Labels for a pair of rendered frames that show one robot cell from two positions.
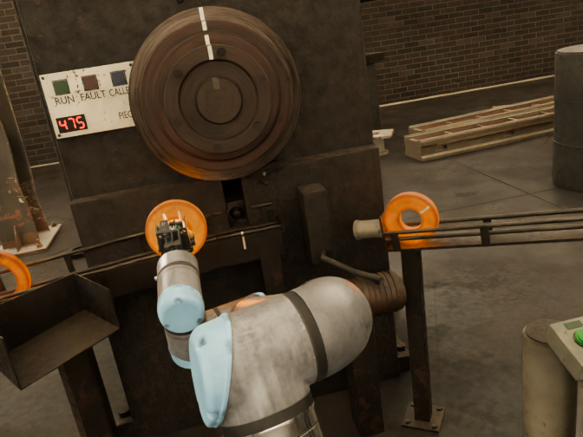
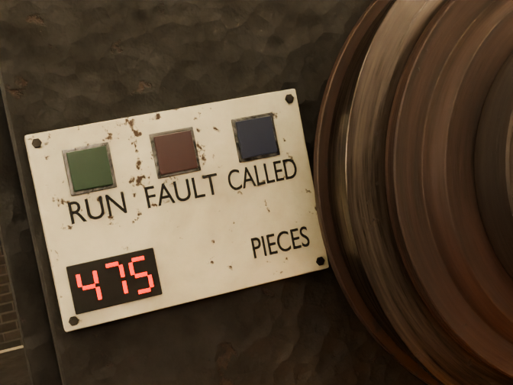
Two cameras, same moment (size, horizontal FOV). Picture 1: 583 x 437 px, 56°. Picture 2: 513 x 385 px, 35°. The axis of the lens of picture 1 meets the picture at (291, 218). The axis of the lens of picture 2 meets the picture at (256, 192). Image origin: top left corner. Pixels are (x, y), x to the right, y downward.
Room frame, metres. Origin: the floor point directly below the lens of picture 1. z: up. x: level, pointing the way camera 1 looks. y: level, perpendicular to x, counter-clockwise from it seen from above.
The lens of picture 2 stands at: (0.86, 0.56, 1.19)
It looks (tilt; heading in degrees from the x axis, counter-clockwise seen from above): 3 degrees down; 351
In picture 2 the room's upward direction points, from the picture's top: 11 degrees counter-clockwise
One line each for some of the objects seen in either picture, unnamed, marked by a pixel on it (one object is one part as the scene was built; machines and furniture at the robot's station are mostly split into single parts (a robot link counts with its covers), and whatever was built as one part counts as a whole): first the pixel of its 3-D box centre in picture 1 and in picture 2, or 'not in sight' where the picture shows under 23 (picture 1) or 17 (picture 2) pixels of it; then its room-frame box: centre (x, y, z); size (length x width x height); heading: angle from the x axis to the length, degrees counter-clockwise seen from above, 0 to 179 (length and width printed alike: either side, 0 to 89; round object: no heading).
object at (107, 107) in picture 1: (94, 100); (183, 205); (1.63, 0.51, 1.15); 0.26 x 0.02 x 0.18; 98
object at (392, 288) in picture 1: (372, 353); not in sight; (1.49, -0.19, 0.27); 0.22 x 0.13 x 0.53; 98
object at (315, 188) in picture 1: (316, 223); not in sight; (1.62, -0.07, 0.68); 0.11 x 0.08 x 0.24; 8
